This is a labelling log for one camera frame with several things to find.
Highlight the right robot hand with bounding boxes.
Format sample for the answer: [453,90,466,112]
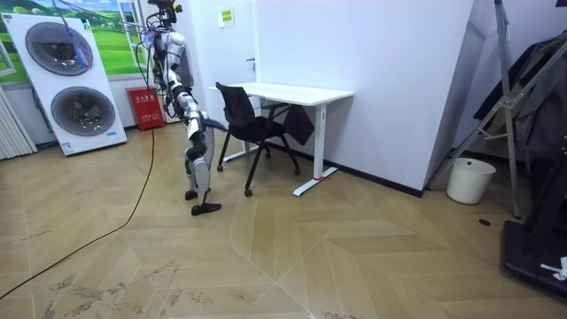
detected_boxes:
[201,117,229,133]

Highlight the black office chair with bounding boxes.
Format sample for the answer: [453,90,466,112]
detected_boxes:
[214,81,315,198]

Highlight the red fire equipment box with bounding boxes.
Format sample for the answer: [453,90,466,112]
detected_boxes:
[124,85,166,132]

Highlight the white desk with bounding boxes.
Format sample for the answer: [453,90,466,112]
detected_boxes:
[208,81,355,198]

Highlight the robot body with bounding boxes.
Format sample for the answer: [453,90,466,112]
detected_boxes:
[142,0,196,120]

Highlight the white washing machine tower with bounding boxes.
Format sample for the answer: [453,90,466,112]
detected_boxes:
[1,12,128,157]

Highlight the white waste bin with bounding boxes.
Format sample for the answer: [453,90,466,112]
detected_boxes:
[445,157,498,206]

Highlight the dark hanging coats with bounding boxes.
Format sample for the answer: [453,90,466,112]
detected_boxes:
[471,30,567,157]

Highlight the black machine base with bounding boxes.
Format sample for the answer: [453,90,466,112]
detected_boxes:
[500,132,567,303]

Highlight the black floor cable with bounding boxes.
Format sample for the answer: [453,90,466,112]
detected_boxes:
[0,42,157,301]

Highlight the yellow and white wall sign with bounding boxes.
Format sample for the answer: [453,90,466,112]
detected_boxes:
[216,4,237,29]

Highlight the green landscape wall poster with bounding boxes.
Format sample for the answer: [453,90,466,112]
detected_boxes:
[0,0,148,85]

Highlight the cable bundle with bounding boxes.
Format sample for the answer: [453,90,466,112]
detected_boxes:
[50,0,166,70]

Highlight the silver metal stand frame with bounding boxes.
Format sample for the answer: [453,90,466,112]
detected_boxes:
[424,0,567,221]

